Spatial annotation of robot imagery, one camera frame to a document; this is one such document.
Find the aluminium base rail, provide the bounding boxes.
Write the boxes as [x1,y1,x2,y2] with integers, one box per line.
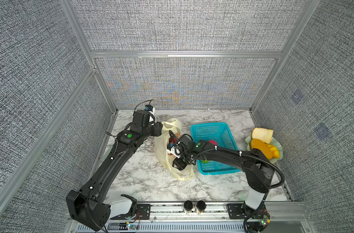
[101,202,317,233]

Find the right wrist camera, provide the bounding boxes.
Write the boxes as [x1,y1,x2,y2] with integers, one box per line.
[167,143,182,158]

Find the bread slice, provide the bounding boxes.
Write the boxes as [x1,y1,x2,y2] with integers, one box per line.
[251,128,274,144]

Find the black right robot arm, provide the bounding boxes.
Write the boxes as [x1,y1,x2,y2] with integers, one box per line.
[166,134,285,217]

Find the red apple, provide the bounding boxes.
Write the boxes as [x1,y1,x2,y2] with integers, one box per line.
[209,140,218,146]

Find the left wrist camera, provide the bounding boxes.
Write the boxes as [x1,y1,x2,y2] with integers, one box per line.
[144,104,156,115]

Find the round orange bun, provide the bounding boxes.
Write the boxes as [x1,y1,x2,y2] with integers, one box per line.
[250,139,274,159]

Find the yellowish printed plastic bag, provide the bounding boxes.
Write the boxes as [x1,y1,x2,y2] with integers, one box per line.
[154,118,195,181]

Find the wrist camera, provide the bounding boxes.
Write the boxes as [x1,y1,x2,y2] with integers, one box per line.
[144,104,156,115]
[167,143,182,158]

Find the right black knob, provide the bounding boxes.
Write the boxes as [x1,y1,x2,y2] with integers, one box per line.
[195,201,207,215]

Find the left black knob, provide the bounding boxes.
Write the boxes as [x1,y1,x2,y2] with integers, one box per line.
[183,201,194,215]

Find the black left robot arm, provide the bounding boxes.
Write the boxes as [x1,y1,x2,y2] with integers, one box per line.
[66,104,163,232]

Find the right circuit board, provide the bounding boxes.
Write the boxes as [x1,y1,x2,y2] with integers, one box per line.
[253,216,270,232]

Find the green circuit board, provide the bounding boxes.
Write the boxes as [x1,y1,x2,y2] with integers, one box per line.
[119,222,139,231]

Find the yellow fruit pieces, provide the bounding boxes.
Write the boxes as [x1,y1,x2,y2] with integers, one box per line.
[267,144,280,159]

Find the teal plastic basket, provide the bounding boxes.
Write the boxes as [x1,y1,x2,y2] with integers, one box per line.
[190,122,242,175]

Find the light green plate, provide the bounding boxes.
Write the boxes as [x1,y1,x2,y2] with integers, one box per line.
[245,136,283,164]

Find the black knob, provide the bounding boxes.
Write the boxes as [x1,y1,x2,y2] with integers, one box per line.
[183,201,194,215]
[195,201,207,215]

